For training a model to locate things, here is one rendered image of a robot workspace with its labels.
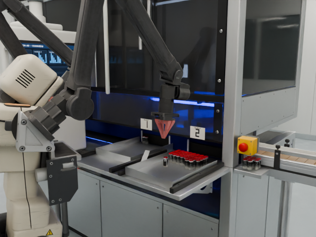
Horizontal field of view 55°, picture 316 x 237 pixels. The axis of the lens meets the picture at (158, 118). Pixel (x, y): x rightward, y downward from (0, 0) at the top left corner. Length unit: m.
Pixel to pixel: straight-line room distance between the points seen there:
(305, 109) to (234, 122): 4.70
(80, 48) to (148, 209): 1.20
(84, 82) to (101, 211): 1.43
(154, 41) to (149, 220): 1.17
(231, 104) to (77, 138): 1.04
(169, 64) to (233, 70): 0.39
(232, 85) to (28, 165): 0.89
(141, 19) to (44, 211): 0.72
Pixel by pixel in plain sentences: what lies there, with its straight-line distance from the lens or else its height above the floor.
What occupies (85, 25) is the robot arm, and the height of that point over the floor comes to 1.46.
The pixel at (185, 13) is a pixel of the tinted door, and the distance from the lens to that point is 1.55.
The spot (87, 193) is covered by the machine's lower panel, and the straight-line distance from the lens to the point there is 2.30.
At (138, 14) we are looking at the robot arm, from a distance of 1.00.
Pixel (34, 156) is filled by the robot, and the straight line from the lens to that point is 1.10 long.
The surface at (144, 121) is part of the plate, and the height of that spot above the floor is 1.04.
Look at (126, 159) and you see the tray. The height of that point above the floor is 0.90.
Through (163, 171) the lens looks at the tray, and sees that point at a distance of 1.38.
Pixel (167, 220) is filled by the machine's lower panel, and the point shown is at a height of 0.48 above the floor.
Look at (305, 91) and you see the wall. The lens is 6.04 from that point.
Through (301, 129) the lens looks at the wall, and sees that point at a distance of 6.14.
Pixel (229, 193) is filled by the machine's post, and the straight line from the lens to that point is 1.51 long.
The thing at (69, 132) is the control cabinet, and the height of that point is 0.93.
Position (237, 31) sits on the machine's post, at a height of 1.49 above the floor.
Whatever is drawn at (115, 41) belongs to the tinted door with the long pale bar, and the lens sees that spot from 1.86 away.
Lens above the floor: 1.36
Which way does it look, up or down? 10 degrees down
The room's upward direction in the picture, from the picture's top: straight up
